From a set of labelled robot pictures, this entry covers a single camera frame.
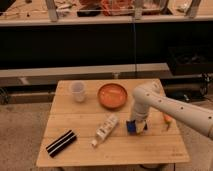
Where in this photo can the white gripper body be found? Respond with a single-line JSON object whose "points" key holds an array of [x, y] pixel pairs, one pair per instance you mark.
{"points": [[139, 112]]}

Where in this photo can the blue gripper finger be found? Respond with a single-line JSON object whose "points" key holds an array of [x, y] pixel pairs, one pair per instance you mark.
{"points": [[131, 127]]}

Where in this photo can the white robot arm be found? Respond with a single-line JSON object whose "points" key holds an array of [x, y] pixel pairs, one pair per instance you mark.
{"points": [[148, 95]]}

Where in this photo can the white plastic bottle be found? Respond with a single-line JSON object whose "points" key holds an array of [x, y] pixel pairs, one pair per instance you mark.
{"points": [[104, 130]]}

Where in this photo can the orange carrot toy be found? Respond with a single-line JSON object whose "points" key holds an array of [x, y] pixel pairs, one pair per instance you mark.
{"points": [[168, 121]]}

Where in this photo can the orange bowl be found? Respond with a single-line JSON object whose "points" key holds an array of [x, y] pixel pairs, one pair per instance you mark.
{"points": [[112, 95]]}

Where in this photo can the wooden table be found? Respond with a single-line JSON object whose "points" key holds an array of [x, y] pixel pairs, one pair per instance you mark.
{"points": [[159, 144]]}

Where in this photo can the clear plastic cup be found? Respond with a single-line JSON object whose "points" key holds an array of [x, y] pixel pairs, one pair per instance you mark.
{"points": [[77, 89]]}

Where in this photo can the black bin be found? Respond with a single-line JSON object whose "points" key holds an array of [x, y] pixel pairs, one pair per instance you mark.
{"points": [[189, 60]]}

